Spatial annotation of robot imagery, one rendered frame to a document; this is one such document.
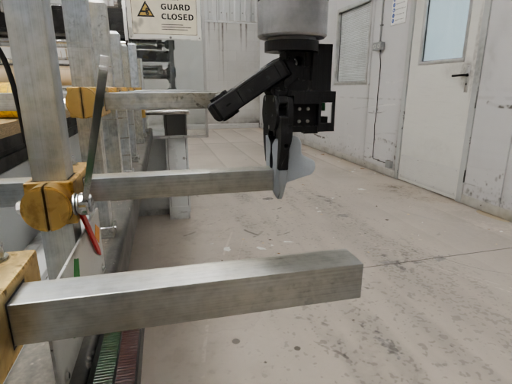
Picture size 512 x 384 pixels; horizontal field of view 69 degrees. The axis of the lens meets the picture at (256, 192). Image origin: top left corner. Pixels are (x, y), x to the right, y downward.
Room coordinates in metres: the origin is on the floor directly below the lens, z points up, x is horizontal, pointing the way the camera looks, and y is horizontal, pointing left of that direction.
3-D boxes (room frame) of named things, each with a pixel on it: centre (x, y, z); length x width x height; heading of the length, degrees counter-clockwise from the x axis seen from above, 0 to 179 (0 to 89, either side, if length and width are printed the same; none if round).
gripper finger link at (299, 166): (0.51, -0.05, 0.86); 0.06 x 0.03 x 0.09; 104
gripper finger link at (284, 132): (0.50, -0.03, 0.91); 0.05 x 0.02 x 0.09; 14
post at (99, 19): (0.90, 0.35, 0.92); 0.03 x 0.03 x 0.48; 14
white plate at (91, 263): (0.39, 0.20, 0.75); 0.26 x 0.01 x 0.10; 14
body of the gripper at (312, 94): (0.53, -0.05, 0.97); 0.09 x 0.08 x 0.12; 104
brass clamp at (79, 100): (0.68, 0.30, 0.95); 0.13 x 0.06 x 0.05; 14
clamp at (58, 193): (0.44, 0.24, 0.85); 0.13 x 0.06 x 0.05; 14
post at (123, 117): (1.14, 0.41, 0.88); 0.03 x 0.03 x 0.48; 14
